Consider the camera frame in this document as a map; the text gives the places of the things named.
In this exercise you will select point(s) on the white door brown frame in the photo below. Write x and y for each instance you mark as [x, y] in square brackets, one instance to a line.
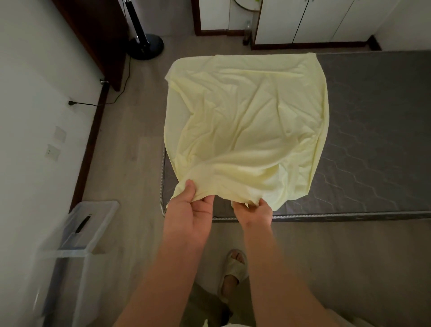
[215, 17]

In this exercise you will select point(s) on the pale yellow bed sheet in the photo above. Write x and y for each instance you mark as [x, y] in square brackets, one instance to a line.
[245, 128]

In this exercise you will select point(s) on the person's left forearm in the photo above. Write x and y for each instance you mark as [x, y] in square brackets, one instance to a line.
[161, 289]

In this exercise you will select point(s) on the small dark bottle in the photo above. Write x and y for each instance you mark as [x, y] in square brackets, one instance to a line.
[247, 33]

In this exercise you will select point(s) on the dark wooden door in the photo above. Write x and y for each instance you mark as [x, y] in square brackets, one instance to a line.
[97, 37]

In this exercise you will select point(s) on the clear plastic storage bin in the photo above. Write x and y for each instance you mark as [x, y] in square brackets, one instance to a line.
[74, 289]

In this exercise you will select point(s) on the person's right hand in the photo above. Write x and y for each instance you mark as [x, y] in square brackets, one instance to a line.
[256, 217]

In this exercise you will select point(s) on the beige right slipper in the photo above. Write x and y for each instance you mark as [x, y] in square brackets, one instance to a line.
[234, 269]

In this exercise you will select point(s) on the round glass corner shelf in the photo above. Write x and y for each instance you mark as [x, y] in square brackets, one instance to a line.
[247, 4]

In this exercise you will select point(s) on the olive green shorts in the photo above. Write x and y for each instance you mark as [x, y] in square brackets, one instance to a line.
[208, 310]

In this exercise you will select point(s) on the dark grey mattress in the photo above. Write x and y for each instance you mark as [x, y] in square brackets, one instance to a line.
[377, 134]

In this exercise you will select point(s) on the white wall socket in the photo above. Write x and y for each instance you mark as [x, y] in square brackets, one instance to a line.
[60, 133]
[52, 152]

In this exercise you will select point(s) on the person's right leg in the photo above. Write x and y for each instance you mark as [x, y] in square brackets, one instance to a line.
[229, 286]

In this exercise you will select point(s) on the person's right forearm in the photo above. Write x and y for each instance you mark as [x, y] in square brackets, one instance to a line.
[283, 286]

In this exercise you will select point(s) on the person's left hand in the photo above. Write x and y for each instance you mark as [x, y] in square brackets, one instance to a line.
[187, 222]

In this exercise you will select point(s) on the white wardrobe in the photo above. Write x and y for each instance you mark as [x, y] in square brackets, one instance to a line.
[320, 20]

